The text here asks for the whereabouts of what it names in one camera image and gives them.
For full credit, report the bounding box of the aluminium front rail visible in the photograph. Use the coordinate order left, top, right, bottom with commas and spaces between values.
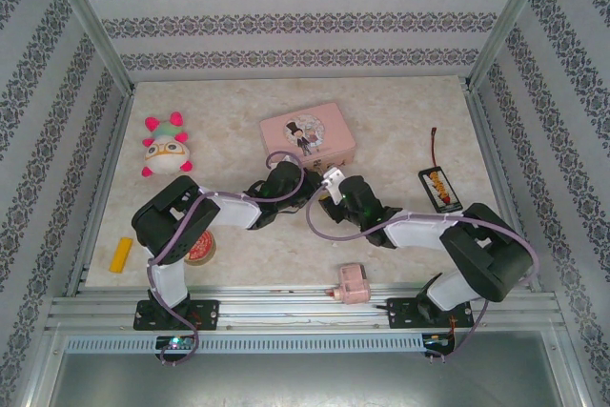
46, 285, 562, 333

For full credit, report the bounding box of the yellow rectangular block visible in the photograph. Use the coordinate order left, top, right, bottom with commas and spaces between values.
108, 236, 133, 274

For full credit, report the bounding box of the round tin with red lid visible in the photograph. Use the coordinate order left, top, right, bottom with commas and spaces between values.
183, 230, 217, 266

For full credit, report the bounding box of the aluminium frame post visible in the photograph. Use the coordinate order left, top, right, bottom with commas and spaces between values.
45, 0, 135, 93
464, 0, 558, 89

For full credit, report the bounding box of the pink plastic toy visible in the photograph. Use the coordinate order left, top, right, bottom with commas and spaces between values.
325, 262, 372, 305

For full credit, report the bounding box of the white pink green plush toy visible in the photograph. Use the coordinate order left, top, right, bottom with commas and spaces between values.
141, 112, 195, 178

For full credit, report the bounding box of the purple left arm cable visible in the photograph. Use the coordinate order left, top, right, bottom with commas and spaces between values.
146, 152, 307, 369

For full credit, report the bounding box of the red black wire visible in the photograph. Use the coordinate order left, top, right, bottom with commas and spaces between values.
428, 127, 442, 171

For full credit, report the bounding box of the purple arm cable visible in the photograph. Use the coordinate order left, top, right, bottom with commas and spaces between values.
304, 177, 542, 365
146, 152, 307, 369

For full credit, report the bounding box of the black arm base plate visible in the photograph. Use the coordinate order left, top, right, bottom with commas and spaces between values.
134, 299, 221, 332
386, 296, 474, 331

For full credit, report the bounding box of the pink rectangular tin box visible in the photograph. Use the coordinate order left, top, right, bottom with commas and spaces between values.
259, 101, 357, 173

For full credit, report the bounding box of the small controller circuit board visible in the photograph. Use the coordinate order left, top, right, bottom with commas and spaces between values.
155, 335, 195, 352
422, 334, 457, 351

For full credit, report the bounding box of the aluminium side rail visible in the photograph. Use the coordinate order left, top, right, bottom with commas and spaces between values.
461, 77, 543, 293
65, 87, 138, 295

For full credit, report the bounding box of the grey slotted cable duct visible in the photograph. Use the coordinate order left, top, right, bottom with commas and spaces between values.
64, 336, 428, 355

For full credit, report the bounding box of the black charging board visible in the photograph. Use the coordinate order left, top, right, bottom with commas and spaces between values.
417, 166, 464, 214

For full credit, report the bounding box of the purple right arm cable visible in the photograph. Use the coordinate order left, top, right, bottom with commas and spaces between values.
304, 177, 542, 365

